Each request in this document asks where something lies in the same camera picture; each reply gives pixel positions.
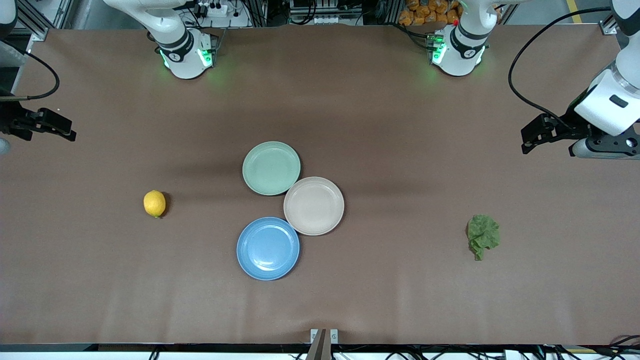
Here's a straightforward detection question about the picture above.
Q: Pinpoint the green lettuce leaf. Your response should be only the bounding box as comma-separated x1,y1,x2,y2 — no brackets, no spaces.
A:
466,214,501,261

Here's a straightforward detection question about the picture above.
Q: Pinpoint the yellow lemon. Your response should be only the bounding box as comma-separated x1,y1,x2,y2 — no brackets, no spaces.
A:
143,190,167,218

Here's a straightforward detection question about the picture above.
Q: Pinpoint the bag of oranges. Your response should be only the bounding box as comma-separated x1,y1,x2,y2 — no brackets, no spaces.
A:
398,0,463,27

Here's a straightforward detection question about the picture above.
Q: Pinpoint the white power strip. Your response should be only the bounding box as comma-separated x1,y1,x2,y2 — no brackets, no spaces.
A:
192,1,229,18

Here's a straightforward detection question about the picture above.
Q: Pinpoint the green plate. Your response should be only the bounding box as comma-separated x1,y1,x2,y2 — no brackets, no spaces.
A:
242,141,302,196

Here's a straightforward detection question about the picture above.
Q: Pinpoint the beige plate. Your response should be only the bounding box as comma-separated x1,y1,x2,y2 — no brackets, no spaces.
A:
283,176,345,236

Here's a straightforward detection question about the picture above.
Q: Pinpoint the grey equipment rack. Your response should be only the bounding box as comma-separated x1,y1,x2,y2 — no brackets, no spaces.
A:
287,0,368,27

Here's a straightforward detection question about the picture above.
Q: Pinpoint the blue plate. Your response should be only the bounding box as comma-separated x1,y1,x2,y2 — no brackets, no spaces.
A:
236,216,301,281

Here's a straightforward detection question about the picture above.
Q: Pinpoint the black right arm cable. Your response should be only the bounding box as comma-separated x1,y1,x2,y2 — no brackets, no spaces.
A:
0,42,61,102

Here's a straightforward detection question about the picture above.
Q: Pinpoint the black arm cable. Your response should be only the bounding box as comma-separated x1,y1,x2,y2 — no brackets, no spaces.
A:
508,6,613,130
0,42,61,102

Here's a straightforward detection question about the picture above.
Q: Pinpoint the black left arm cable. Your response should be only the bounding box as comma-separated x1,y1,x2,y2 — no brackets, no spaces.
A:
508,6,613,130

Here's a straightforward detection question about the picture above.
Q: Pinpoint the aluminium frame rail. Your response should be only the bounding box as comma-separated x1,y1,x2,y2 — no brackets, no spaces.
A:
600,0,640,36
10,0,76,42

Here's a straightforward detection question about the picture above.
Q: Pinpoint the black base cable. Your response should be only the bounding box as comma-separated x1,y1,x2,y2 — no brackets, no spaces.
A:
397,22,436,51

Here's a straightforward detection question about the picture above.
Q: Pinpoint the grey metal bracket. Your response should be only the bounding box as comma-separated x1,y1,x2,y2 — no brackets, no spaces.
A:
310,328,340,346

